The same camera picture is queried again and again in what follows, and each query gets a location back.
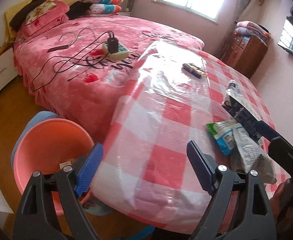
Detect grey wet wipes pack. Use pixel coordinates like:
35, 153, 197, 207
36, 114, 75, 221
230, 128, 277, 185

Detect green blue snack bag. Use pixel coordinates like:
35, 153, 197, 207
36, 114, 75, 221
206, 119, 244, 155

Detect crushed clear plastic bottle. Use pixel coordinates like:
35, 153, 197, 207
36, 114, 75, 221
227, 80, 242, 96

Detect small blue yellow wrapper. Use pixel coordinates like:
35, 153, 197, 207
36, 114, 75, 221
182, 63, 205, 79

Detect pink plastic trash bin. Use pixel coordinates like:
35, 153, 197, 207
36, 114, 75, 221
13, 118, 95, 217

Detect right hand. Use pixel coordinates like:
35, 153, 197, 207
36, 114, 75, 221
270, 178, 293, 236

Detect brown wooden cabinet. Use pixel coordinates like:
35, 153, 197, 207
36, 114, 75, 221
221, 34, 268, 79

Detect blue round stool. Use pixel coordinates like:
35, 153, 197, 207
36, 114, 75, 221
10, 111, 59, 168

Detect red checked tablecloth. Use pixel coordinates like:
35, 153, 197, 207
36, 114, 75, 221
91, 41, 273, 234

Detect folded blankets on cabinet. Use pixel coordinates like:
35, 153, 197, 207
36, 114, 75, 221
234, 21, 271, 45

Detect white nightstand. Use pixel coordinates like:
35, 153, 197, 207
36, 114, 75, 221
0, 48, 18, 91

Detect pink bed with blanket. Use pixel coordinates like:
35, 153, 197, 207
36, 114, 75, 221
12, 15, 205, 143

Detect black phone on bed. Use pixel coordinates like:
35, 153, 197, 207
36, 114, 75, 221
47, 44, 69, 53

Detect beige power strip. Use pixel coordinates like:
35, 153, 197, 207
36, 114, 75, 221
102, 43, 130, 61

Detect black charger adapter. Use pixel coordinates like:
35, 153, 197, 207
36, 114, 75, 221
107, 31, 119, 54

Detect dark clothes on headboard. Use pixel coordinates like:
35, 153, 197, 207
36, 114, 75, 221
9, 0, 46, 32

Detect pink folded quilt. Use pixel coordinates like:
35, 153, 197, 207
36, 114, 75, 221
19, 0, 69, 36

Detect lower cartoon pillow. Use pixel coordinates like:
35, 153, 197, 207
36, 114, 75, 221
88, 3, 122, 14

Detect black charger cable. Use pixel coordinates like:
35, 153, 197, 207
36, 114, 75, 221
30, 27, 112, 93

